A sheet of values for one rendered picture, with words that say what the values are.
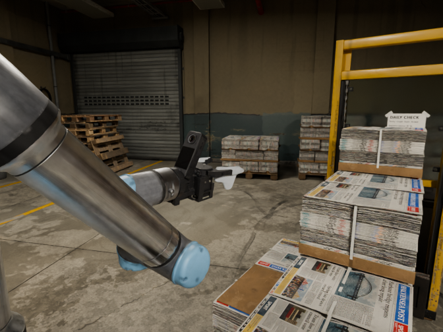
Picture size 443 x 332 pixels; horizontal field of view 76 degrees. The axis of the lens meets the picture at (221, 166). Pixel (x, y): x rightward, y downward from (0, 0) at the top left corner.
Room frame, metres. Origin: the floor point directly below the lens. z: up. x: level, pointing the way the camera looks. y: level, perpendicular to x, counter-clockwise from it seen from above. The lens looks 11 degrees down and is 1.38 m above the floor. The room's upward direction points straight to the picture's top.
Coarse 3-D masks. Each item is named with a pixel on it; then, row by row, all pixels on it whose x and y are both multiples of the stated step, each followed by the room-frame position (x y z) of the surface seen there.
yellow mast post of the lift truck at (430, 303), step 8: (440, 168) 1.75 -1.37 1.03; (440, 176) 1.74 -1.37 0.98; (440, 184) 1.69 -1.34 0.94; (440, 192) 1.69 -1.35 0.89; (440, 200) 1.69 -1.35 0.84; (440, 208) 1.68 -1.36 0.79; (432, 216) 1.75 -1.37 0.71; (440, 216) 1.68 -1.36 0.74; (432, 224) 1.75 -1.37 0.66; (440, 224) 1.66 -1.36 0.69; (432, 232) 1.73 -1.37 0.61; (440, 232) 1.66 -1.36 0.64; (432, 240) 1.69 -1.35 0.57; (440, 240) 1.66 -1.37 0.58; (432, 248) 1.69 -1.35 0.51; (440, 248) 1.65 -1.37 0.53; (432, 256) 1.68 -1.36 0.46; (440, 256) 1.65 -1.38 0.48; (432, 264) 1.68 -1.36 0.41; (440, 264) 1.65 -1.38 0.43; (424, 272) 1.75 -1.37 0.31; (432, 272) 1.67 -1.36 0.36; (440, 272) 1.64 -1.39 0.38; (432, 280) 1.66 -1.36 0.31; (440, 280) 1.64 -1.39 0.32; (432, 288) 1.66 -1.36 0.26; (432, 296) 1.65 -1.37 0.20; (432, 304) 1.65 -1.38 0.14
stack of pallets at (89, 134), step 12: (72, 120) 6.25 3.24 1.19; (84, 120) 7.00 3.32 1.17; (96, 120) 6.86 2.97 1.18; (108, 120) 6.77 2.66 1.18; (120, 120) 7.25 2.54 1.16; (72, 132) 6.16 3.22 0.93; (84, 132) 6.67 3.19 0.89; (96, 132) 7.00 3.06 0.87; (108, 132) 6.89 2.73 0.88; (84, 144) 6.98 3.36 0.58
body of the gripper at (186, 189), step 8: (176, 168) 0.63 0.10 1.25; (200, 168) 0.67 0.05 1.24; (208, 168) 0.68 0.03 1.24; (192, 176) 0.66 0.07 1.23; (200, 176) 0.66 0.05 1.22; (208, 176) 0.67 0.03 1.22; (184, 184) 0.61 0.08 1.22; (192, 184) 0.67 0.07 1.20; (200, 184) 0.66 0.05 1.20; (208, 184) 0.69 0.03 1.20; (184, 192) 0.64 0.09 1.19; (192, 192) 0.66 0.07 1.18; (200, 192) 0.66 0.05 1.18; (208, 192) 0.70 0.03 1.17; (176, 200) 0.63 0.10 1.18; (200, 200) 0.67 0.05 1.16
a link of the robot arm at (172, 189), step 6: (162, 168) 0.62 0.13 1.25; (168, 168) 0.62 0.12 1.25; (162, 174) 0.59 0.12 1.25; (168, 174) 0.60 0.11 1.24; (174, 174) 0.61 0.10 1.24; (168, 180) 0.58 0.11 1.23; (174, 180) 0.59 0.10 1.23; (168, 186) 0.58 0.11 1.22; (174, 186) 0.59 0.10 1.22; (168, 192) 0.58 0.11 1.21; (174, 192) 0.59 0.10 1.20; (168, 198) 0.59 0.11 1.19; (174, 198) 0.61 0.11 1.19
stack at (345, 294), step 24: (312, 264) 0.95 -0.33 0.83; (336, 264) 0.96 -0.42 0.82; (288, 288) 0.81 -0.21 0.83; (312, 288) 0.81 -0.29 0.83; (336, 288) 0.81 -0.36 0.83; (360, 288) 0.81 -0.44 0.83; (384, 288) 0.81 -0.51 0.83; (408, 288) 0.81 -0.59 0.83; (264, 312) 0.70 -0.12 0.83; (288, 312) 0.70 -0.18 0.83; (312, 312) 0.70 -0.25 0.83; (336, 312) 0.70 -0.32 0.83; (360, 312) 0.70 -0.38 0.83; (384, 312) 0.70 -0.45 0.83; (408, 312) 0.70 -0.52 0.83
